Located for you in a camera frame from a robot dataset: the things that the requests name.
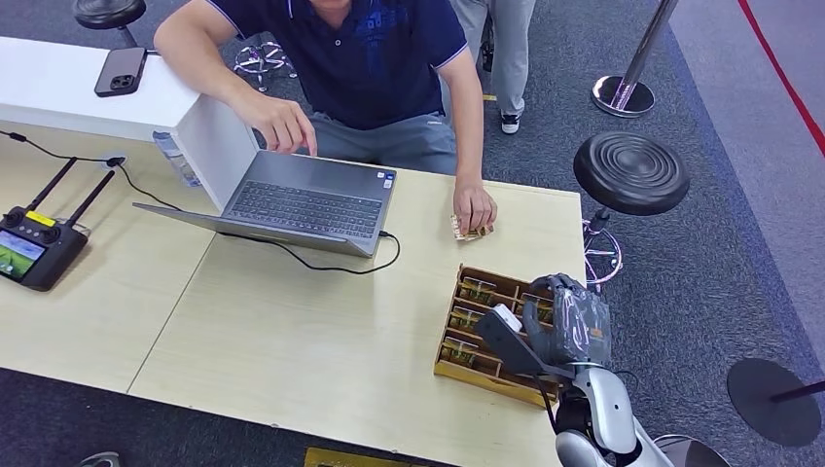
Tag person's right hand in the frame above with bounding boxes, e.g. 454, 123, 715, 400
234, 92, 318, 158

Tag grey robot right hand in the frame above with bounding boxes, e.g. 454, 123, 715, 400
521, 273, 613, 370

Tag person's left hand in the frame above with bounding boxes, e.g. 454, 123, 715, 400
452, 180, 499, 236

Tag seated person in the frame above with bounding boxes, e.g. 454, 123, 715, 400
153, 0, 499, 236

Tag wooden card tray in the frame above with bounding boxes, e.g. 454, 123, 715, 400
433, 263, 563, 412

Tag standing person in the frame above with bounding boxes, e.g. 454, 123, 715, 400
448, 0, 537, 135

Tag chrome stool base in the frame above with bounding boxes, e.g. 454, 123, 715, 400
233, 39, 299, 92

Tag grey laptop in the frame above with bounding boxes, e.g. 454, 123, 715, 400
133, 150, 398, 259

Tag clear water bottle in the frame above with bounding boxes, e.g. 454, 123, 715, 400
152, 130, 203, 189

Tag black round stool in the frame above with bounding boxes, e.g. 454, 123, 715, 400
72, 0, 148, 50
572, 131, 692, 305

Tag dark smartphone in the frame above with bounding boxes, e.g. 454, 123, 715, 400
94, 47, 148, 98

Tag chrome stanchion base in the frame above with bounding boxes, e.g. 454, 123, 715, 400
654, 435, 733, 467

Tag white desk cabinet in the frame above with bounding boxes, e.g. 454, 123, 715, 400
0, 35, 261, 211

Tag black stanchion base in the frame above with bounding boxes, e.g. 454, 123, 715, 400
727, 357, 825, 449

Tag yellow floor tape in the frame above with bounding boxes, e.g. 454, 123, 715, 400
303, 446, 428, 467

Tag black remote controller with screen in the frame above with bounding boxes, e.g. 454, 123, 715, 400
0, 156, 118, 293

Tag red floor tape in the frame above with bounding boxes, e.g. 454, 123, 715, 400
737, 0, 825, 158

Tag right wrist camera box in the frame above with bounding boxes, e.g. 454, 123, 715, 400
473, 304, 556, 379

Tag black laptop power cable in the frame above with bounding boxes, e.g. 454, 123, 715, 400
217, 229, 403, 276

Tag chrome stanchion post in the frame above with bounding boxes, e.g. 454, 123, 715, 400
592, 0, 680, 120

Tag thin black cable with plug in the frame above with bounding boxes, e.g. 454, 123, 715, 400
0, 130, 185, 213

